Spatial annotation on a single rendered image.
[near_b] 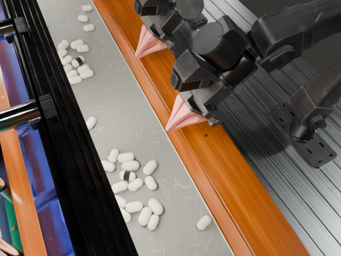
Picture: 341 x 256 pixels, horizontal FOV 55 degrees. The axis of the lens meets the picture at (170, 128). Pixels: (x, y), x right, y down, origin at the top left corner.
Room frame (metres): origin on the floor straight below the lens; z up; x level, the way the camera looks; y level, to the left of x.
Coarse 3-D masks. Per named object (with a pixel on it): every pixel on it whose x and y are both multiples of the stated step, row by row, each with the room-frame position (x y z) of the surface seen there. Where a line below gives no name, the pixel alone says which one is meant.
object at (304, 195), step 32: (224, 0) 1.06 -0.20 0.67; (192, 32) 0.88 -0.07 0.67; (256, 64) 0.73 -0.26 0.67; (288, 64) 0.73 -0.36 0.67; (256, 96) 0.60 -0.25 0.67; (288, 96) 0.60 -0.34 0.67; (224, 128) 0.49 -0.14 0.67; (256, 128) 0.49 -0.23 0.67; (256, 160) 0.40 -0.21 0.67; (288, 160) 0.40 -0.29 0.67; (288, 192) 0.31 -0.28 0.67; (320, 192) 0.31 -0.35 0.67; (320, 224) 0.24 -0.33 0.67
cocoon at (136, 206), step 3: (138, 201) 0.25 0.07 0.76; (126, 204) 0.25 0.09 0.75; (129, 204) 0.25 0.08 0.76; (132, 204) 0.25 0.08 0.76; (135, 204) 0.25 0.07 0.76; (138, 204) 0.25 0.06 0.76; (141, 204) 0.25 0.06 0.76; (126, 207) 0.24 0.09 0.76; (129, 207) 0.24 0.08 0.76; (132, 207) 0.24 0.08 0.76; (135, 207) 0.24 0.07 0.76; (138, 207) 0.24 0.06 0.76; (141, 207) 0.24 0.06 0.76; (126, 210) 0.24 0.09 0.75; (129, 210) 0.24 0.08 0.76; (132, 210) 0.24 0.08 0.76; (135, 210) 0.24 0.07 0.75; (138, 210) 0.24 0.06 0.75
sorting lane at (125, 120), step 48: (48, 0) 0.96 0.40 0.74; (96, 48) 0.72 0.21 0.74; (96, 96) 0.55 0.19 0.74; (144, 96) 0.55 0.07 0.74; (96, 144) 0.40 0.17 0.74; (144, 144) 0.40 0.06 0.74; (144, 192) 0.28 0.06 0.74; (192, 192) 0.28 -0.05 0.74; (144, 240) 0.18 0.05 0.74; (192, 240) 0.18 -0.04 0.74
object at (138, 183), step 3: (135, 180) 0.30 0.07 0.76; (138, 180) 0.30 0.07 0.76; (141, 180) 0.30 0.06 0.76; (129, 183) 0.29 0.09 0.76; (132, 183) 0.29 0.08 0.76; (135, 183) 0.29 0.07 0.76; (138, 183) 0.29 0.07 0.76; (141, 183) 0.29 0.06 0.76; (129, 186) 0.29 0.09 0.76; (132, 186) 0.29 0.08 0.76; (135, 186) 0.29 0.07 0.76; (138, 186) 0.29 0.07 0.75; (129, 189) 0.28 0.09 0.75; (132, 189) 0.28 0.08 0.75; (135, 189) 0.28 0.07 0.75
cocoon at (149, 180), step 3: (147, 177) 0.31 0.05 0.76; (150, 177) 0.31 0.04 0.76; (147, 180) 0.30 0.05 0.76; (150, 180) 0.30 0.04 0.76; (153, 180) 0.30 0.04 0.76; (147, 183) 0.29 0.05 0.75; (150, 183) 0.29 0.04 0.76; (153, 183) 0.29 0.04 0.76; (150, 186) 0.29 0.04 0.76; (153, 186) 0.29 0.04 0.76; (156, 186) 0.29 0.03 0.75; (150, 189) 0.28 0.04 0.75; (153, 189) 0.28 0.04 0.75
